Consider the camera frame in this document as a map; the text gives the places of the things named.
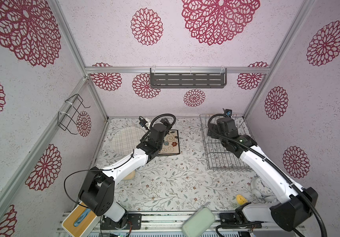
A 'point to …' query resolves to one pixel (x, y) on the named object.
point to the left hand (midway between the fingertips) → (163, 125)
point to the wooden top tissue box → (81, 222)
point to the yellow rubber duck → (241, 200)
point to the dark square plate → (170, 145)
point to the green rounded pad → (199, 223)
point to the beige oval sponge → (130, 176)
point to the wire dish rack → (219, 157)
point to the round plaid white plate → (126, 139)
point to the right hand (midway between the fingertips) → (218, 125)
